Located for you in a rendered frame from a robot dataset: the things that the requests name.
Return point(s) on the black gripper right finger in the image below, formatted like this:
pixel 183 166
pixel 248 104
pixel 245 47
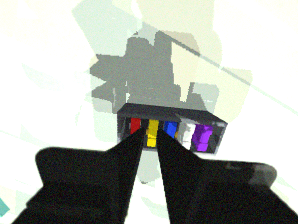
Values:
pixel 185 176

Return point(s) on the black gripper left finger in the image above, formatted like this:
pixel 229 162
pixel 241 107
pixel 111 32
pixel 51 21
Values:
pixel 115 168

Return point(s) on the small turquoise block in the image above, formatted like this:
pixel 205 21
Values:
pixel 3 208

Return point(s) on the dark grey fuse block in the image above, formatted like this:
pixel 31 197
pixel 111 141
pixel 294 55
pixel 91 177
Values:
pixel 199 131

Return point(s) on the red fuse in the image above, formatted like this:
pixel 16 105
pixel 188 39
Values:
pixel 135 124

